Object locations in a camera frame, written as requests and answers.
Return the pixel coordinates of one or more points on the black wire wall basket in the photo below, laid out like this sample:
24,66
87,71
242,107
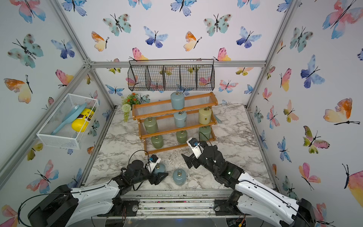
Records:
171,75

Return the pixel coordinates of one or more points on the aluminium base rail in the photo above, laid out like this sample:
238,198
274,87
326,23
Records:
178,205

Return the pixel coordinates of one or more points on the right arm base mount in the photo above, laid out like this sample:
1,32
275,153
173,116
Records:
228,207

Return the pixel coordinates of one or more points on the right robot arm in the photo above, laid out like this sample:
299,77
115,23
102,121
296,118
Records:
250,196

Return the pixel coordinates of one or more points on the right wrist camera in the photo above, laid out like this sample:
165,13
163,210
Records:
195,146

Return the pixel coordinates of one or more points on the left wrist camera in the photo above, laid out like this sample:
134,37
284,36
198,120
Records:
153,161

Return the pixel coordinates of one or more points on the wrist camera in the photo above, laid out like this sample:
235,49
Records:
153,161
195,146

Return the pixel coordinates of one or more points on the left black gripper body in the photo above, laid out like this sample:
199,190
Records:
151,178

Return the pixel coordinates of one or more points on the artificial flower plant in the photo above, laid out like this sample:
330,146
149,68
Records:
128,103

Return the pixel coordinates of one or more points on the green canister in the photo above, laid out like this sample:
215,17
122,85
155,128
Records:
204,133
151,125
182,136
157,141

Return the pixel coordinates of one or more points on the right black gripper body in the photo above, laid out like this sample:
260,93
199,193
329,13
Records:
203,161

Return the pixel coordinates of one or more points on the blue canister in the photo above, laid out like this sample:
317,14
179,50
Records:
179,177
180,119
177,100
159,168

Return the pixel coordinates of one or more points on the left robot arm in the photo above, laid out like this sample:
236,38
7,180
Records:
66,206

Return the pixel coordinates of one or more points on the white mesh wall basket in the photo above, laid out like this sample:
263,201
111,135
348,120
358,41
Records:
66,137

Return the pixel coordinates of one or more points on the light blue dustpan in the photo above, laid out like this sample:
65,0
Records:
70,117

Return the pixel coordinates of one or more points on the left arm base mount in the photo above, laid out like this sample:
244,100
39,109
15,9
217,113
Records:
124,208

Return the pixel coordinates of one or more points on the yellow bottle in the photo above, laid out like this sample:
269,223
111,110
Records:
82,121

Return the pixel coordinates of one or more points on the yellow-green canister middle right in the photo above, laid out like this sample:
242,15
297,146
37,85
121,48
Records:
205,115

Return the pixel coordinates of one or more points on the wooden three-tier shelf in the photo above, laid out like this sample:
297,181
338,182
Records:
159,123

